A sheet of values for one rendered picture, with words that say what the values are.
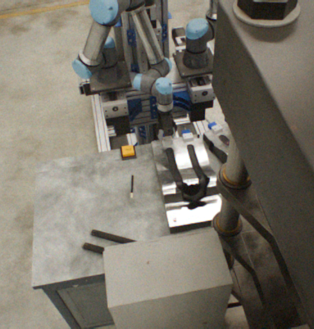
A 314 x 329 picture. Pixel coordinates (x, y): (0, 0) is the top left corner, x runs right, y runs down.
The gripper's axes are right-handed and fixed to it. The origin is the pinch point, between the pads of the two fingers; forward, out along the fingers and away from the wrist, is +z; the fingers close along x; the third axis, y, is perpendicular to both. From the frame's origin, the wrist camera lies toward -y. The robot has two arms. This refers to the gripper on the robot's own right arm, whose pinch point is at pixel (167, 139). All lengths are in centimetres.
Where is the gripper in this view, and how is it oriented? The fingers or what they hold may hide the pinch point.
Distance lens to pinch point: 198.6
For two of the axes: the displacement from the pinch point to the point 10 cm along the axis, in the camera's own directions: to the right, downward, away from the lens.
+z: 0.5, 6.3, 7.7
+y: -1.7, -7.6, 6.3
